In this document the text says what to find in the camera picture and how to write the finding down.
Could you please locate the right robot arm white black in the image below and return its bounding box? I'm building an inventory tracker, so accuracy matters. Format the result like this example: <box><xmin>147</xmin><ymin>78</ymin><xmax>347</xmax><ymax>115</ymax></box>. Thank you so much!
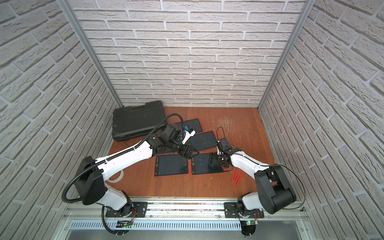
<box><xmin>210</xmin><ymin>138</ymin><xmax>297</xmax><ymax>218</ymax></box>

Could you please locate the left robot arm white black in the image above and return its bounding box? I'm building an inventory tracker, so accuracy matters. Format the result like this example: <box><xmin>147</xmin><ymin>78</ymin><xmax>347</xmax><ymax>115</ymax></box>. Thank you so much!
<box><xmin>74</xmin><ymin>124</ymin><xmax>198</xmax><ymax>215</ymax></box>

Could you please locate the far writing tablet red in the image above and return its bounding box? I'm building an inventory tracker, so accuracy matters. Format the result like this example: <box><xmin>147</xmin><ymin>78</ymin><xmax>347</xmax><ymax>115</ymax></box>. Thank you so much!
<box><xmin>184</xmin><ymin>119</ymin><xmax>204</xmax><ymax>134</ymax></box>

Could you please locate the black plastic tool case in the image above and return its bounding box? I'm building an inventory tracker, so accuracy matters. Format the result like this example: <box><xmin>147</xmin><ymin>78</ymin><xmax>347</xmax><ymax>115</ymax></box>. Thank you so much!
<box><xmin>112</xmin><ymin>100</ymin><xmax>166</xmax><ymax>142</ymax></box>

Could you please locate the white tape roll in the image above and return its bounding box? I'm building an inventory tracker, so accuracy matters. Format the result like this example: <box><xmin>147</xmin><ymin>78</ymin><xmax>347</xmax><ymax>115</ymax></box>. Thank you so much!
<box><xmin>107</xmin><ymin>170</ymin><xmax>124</xmax><ymax>184</ymax></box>

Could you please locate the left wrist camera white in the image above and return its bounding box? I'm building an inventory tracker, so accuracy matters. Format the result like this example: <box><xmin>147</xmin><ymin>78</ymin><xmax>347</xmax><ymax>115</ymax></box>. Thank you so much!
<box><xmin>182</xmin><ymin>126</ymin><xmax>196</xmax><ymax>145</ymax></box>

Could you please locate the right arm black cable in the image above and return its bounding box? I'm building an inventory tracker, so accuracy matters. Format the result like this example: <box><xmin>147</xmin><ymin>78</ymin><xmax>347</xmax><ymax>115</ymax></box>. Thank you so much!
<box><xmin>216</xmin><ymin>126</ymin><xmax>307</xmax><ymax>211</ymax></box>

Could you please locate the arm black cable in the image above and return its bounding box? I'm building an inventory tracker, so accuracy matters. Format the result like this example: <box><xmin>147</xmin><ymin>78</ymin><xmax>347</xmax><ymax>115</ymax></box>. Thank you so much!
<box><xmin>216</xmin><ymin>126</ymin><xmax>307</xmax><ymax>211</ymax></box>
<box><xmin>61</xmin><ymin>113</ymin><xmax>185</xmax><ymax>236</ymax></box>

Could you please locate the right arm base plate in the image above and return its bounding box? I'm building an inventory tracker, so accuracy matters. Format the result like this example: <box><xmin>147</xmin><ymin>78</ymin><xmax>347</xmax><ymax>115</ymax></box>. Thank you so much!
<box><xmin>224</xmin><ymin>202</ymin><xmax>265</xmax><ymax>220</ymax></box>

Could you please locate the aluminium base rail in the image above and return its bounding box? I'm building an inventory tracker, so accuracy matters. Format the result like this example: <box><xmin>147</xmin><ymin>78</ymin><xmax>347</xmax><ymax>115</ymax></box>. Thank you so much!
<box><xmin>53</xmin><ymin>197</ymin><xmax>315</xmax><ymax>240</ymax></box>

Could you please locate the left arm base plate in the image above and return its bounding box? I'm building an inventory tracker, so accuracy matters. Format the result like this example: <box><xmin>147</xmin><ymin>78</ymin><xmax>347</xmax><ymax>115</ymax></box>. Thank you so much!
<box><xmin>106</xmin><ymin>202</ymin><xmax>148</xmax><ymax>219</ymax></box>

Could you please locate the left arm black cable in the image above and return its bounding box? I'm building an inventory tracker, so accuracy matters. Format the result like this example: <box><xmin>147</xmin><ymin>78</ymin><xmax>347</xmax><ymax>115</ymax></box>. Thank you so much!
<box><xmin>61</xmin><ymin>113</ymin><xmax>185</xmax><ymax>236</ymax></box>

